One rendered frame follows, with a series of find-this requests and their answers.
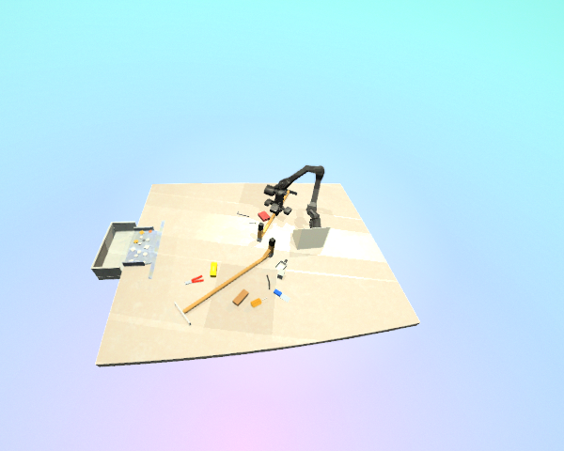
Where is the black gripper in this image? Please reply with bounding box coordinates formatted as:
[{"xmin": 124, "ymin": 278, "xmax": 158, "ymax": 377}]
[{"xmin": 264, "ymin": 198, "xmax": 292, "ymax": 215}]

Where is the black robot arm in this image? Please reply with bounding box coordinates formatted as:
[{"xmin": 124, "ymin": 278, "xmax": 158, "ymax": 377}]
[{"xmin": 264, "ymin": 165, "xmax": 325, "ymax": 228}]

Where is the long wooden-handled rake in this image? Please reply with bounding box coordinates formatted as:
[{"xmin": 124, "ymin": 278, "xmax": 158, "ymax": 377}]
[{"xmin": 174, "ymin": 238, "xmax": 275, "ymax": 325}]

